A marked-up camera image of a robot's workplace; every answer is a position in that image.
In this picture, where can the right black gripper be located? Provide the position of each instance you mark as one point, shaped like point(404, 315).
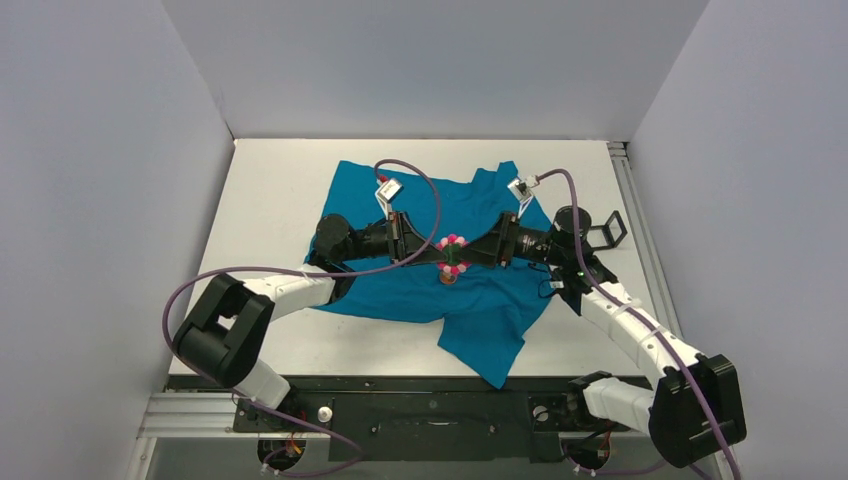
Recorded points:
point(506, 240)

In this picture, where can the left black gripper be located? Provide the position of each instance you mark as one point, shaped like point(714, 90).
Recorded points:
point(410, 239)

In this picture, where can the blue t-shirt garment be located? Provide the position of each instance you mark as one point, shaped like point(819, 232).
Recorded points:
point(486, 313)

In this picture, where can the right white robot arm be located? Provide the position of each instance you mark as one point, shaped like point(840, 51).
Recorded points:
point(691, 407)

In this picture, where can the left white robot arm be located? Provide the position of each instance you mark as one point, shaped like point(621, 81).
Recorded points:
point(223, 334)

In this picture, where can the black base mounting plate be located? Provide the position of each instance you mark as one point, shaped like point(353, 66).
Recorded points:
point(588, 442)

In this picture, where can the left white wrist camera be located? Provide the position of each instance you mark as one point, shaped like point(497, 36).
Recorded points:
point(388, 189)

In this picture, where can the black square frame stand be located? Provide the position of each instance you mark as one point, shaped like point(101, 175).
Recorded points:
point(607, 235)

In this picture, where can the aluminium side rail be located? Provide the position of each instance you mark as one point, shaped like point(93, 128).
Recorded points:
point(657, 284)

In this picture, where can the aluminium front rail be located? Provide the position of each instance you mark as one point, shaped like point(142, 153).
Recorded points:
point(159, 417)

